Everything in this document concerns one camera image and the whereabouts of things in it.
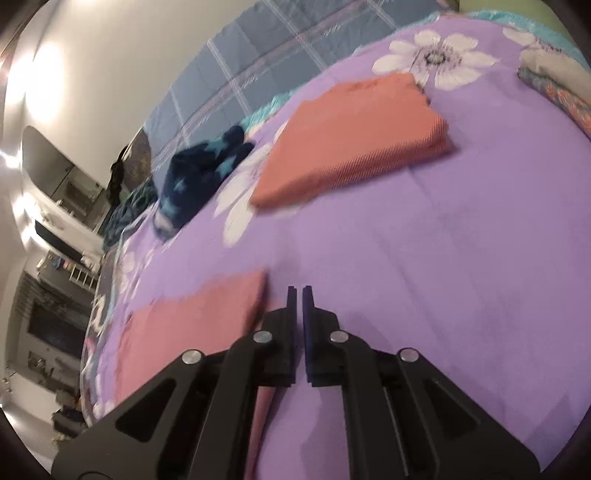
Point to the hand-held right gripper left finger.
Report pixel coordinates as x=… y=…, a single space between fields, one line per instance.
x=291 y=323

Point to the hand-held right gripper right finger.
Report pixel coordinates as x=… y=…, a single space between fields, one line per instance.
x=308 y=332

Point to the pink long-sleeve shirt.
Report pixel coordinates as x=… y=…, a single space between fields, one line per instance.
x=194 y=314

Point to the purple floral bed sheet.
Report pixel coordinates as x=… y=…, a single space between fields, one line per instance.
x=415 y=254

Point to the navy star-print fleece garment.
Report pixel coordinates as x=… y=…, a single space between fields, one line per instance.
x=194 y=180

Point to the teal fuzzy blanket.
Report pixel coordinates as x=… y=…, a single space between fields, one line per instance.
x=131 y=212

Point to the orange folded cloth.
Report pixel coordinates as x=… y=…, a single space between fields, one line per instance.
x=351 y=138

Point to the dark floral quilt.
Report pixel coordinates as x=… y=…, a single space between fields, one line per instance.
x=138 y=157

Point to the black garment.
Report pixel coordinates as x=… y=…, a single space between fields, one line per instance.
x=117 y=175

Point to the blue plaid pillow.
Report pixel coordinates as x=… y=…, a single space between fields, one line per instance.
x=207 y=92

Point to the patterned folded cloth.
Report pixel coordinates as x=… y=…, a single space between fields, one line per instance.
x=563 y=99

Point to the green pillow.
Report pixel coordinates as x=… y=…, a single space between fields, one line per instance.
x=508 y=11

